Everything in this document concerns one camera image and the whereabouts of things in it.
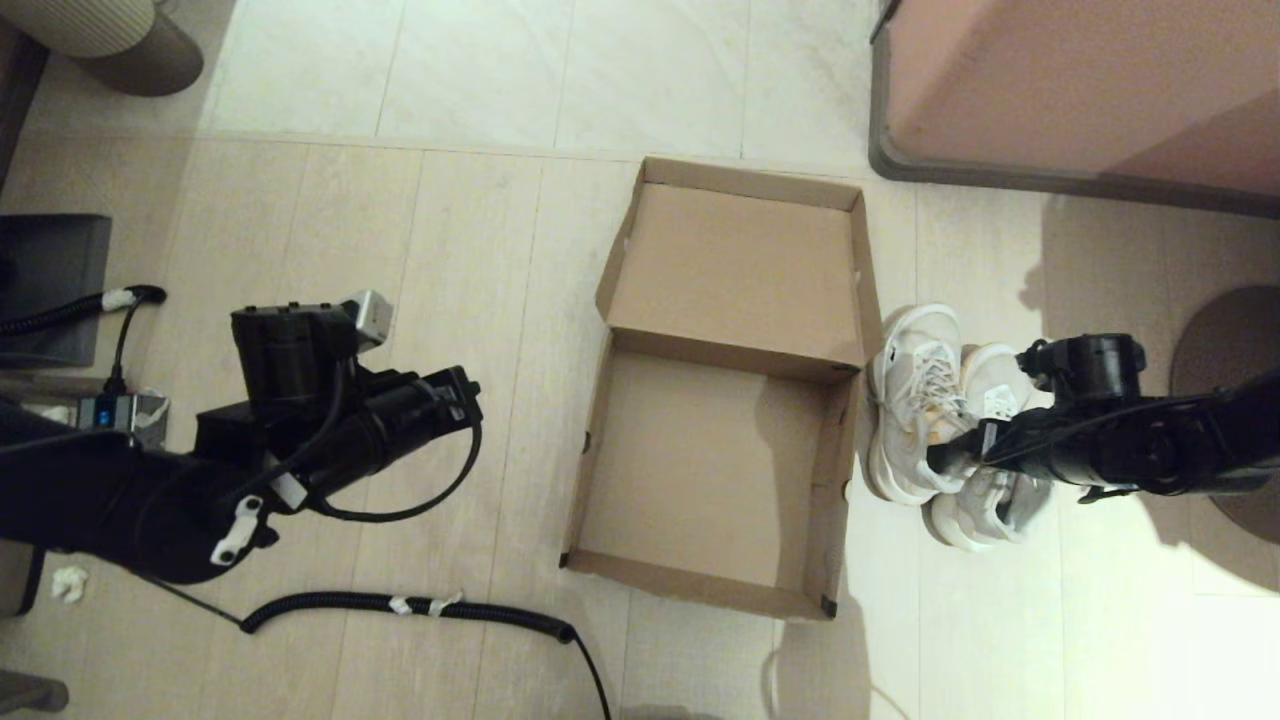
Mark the white lace-up sneaker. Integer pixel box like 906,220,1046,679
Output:
865,303,969,506
925,343,1053,554

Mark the brown cardboard shoe box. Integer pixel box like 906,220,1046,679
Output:
560,155,883,623

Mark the grey power inverter box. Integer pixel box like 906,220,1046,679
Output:
78,393,171,448

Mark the dark grey block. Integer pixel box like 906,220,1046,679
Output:
0,213,113,369

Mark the pink cabinet with grey base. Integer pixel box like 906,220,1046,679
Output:
866,0,1280,221

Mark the brown panel with black rim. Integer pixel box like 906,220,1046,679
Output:
0,542,47,618

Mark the grey furniture foot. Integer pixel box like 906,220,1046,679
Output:
0,670,69,713

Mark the striped beige ottoman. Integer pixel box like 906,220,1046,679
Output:
0,0,206,98

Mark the dark brown furniture edge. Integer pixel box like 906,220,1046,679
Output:
0,25,51,191

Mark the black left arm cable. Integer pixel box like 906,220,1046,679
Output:
308,423,484,525

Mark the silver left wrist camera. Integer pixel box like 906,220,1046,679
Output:
340,290,394,351

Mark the black corrugated cable conduit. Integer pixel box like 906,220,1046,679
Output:
150,575,613,720
0,287,169,397

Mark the round brown pedestal base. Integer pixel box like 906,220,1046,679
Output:
1168,285,1280,546

